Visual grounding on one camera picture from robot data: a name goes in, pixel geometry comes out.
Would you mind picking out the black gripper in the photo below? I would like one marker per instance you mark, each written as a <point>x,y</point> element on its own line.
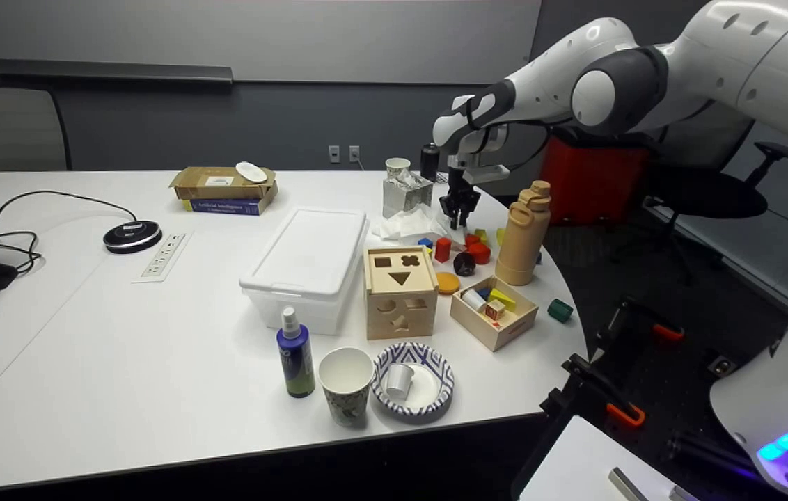
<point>459,185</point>

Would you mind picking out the white paper napkin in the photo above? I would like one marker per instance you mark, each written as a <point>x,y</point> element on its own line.
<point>398,227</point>

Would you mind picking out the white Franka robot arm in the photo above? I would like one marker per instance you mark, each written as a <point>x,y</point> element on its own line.
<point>763,64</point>

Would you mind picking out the white lunchbox lid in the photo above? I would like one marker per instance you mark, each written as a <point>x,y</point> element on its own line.
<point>309,251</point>

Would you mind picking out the translucent plastic lunchbox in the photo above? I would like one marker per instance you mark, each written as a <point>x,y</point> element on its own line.
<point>317,312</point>

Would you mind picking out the tall red wooden cylinder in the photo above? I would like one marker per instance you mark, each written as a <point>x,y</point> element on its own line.
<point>442,249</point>

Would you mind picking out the blue wooden block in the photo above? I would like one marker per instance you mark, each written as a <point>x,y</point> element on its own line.
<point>424,244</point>

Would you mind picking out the grey tissue box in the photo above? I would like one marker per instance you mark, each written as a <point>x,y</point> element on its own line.
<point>406,196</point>

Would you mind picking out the dark metal tumbler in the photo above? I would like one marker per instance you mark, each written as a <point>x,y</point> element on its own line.
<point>428,163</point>

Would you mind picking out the tan wooden bottle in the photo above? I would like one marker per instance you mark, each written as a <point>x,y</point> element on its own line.
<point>520,238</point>

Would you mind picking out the orange wooden disc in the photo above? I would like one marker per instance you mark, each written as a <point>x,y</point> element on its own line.
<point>449,281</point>

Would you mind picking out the white paper cup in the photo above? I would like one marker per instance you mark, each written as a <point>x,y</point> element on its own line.
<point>398,167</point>

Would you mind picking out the white wooden cylinder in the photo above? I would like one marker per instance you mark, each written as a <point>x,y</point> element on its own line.
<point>474,299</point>

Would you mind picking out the small yellow wooden block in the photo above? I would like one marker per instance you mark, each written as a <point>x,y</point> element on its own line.
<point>504,295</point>

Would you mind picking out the wooden shape sorter cube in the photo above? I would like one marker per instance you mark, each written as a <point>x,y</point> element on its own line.
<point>398,295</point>

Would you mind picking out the open wooden tray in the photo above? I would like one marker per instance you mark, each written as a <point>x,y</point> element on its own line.
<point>497,330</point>

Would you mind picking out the green wooden block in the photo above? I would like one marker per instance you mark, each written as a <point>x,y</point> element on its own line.
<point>561,309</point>

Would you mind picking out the red bin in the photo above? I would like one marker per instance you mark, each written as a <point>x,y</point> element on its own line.
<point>590,183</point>

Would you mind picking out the blue striped paper plate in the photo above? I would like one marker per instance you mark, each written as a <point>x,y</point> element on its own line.
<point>428,386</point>

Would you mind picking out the small white cup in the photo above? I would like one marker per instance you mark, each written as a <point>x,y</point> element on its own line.
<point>398,379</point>

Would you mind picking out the patterned paper cup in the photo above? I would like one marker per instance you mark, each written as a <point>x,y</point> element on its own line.
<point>346,383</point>

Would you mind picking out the black orange clamp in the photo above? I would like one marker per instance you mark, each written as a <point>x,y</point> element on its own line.
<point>597,393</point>
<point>644,320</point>

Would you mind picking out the white tape roll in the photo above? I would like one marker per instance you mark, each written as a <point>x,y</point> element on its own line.
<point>252,171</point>

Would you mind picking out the blue spray bottle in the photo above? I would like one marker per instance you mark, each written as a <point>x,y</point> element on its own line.
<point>296,358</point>

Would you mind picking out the blue book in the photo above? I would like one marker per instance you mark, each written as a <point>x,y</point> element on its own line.
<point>225,208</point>

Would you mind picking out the brown cardboard box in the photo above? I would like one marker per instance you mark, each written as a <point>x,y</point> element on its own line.
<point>215,183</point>

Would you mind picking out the black mesh office chair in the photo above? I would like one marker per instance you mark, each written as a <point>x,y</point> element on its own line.
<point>717,194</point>

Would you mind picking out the white board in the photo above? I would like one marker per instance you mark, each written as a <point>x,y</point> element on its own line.
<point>576,464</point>

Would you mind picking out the whiteboard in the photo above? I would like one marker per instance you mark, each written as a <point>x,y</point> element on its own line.
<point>254,31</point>

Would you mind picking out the white table outlet panel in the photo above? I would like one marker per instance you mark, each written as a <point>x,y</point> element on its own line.
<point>161,258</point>

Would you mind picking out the small grey metal piece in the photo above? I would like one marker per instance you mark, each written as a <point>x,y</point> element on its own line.
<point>627,482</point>

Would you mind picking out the black round speaker puck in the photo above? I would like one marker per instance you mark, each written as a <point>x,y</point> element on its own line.
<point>132,235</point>

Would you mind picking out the whiteboard marker tray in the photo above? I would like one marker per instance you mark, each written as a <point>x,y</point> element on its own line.
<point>114,70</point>

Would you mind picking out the grey conference chair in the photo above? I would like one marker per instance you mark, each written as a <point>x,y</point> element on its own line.
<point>2,128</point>

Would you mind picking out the wall outlet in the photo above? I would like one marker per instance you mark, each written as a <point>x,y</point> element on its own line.
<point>334,153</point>
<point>353,153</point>

